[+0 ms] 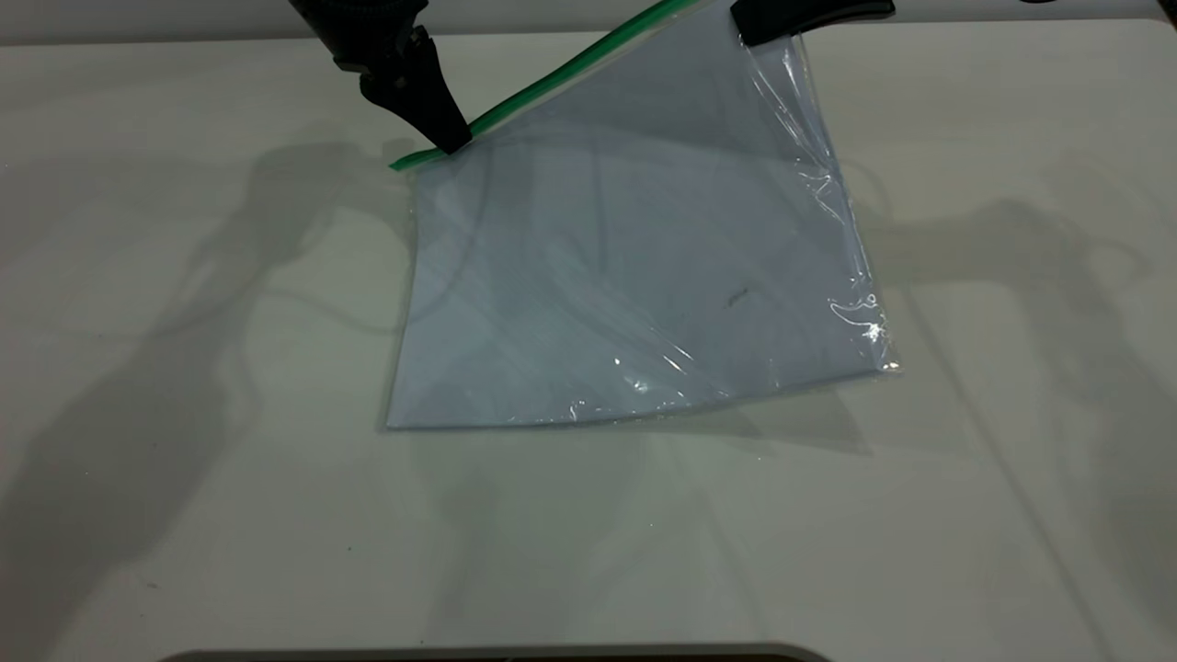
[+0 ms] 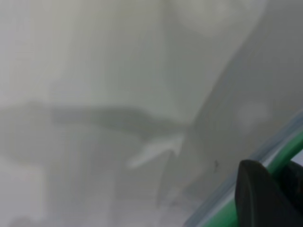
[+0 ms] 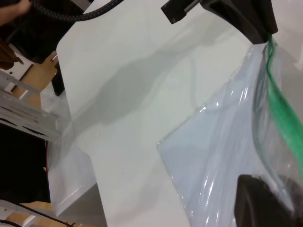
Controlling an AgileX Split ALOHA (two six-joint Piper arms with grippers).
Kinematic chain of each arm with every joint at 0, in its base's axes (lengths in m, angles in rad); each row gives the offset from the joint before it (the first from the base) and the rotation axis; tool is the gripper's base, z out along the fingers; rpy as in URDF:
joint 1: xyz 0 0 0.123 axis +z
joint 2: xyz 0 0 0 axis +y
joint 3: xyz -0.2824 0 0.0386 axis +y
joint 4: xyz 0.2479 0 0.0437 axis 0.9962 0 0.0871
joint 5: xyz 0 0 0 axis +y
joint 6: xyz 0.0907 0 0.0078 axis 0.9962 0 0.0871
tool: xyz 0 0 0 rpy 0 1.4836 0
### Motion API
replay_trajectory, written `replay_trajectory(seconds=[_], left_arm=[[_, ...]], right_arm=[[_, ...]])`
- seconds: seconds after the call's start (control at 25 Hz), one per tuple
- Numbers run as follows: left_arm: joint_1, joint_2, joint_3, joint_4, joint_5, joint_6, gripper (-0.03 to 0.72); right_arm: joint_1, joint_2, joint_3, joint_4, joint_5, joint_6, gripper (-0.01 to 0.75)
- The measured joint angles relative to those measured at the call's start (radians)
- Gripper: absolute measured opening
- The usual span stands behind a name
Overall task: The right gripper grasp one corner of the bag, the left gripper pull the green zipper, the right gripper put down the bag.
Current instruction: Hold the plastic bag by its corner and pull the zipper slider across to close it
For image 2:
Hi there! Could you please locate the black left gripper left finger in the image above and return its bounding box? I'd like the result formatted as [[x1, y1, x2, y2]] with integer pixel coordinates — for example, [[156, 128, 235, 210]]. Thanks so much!
[[233, 159, 303, 227]]

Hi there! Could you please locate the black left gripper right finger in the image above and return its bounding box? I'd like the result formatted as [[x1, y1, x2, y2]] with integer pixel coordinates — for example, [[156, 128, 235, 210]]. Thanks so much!
[[283, 160, 303, 213]]

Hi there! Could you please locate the clear zip bag green zipper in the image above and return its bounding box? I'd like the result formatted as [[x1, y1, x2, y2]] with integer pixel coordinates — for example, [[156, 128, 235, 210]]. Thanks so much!
[[183, 113, 303, 227]]

